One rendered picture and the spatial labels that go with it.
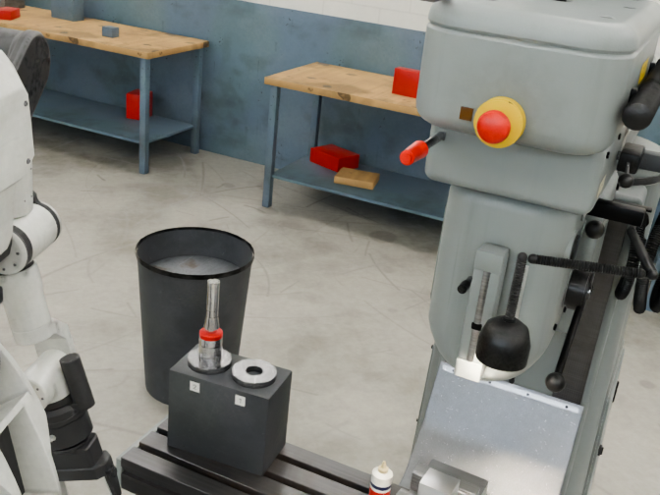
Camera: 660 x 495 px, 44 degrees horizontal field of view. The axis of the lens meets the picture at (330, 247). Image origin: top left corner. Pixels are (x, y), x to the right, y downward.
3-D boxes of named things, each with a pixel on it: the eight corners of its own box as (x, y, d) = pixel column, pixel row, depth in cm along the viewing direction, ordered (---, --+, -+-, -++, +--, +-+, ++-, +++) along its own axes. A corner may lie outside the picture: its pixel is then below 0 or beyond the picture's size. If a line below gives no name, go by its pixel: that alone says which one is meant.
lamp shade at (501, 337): (476, 367, 111) (484, 327, 109) (473, 341, 118) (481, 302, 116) (529, 375, 111) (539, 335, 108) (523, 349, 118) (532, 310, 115)
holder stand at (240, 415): (262, 477, 165) (269, 394, 158) (166, 445, 172) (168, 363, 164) (286, 444, 176) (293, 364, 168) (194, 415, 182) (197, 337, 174)
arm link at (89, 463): (35, 490, 144) (14, 434, 140) (61, 456, 153) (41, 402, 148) (101, 488, 141) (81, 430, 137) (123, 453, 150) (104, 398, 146)
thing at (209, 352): (195, 353, 169) (196, 330, 167) (219, 351, 170) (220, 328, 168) (200, 364, 165) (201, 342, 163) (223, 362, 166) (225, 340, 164)
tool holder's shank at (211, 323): (201, 327, 166) (203, 278, 161) (217, 326, 167) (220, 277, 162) (204, 335, 163) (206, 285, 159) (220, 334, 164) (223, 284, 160)
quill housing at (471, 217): (534, 405, 126) (581, 210, 113) (409, 363, 133) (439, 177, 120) (558, 352, 142) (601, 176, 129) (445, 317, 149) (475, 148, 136)
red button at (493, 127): (504, 148, 96) (511, 115, 95) (471, 141, 98) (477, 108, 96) (511, 142, 99) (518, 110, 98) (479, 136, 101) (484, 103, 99)
